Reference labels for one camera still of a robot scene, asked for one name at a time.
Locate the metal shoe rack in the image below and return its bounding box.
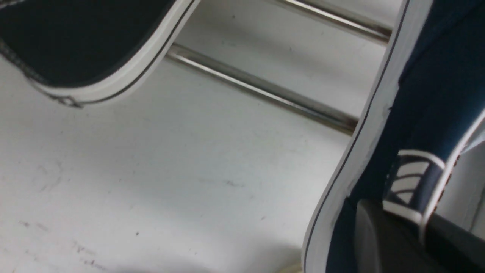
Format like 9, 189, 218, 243
166, 0, 393, 135

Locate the navy canvas sneaker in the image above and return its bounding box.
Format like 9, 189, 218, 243
302, 0, 484, 273

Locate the right black canvas sneaker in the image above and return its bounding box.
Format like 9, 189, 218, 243
0, 0, 199, 108

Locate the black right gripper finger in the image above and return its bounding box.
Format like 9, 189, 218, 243
354, 200, 485, 273

